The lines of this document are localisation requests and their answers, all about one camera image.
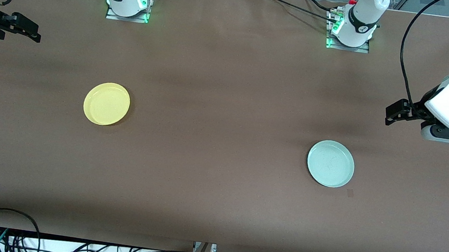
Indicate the yellow round plate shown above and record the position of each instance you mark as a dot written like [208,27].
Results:
[106,104]

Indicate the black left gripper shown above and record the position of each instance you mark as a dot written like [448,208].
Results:
[416,109]

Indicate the pale green round plate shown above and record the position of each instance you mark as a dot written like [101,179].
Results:
[330,163]

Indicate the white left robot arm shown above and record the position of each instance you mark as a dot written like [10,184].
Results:
[361,19]

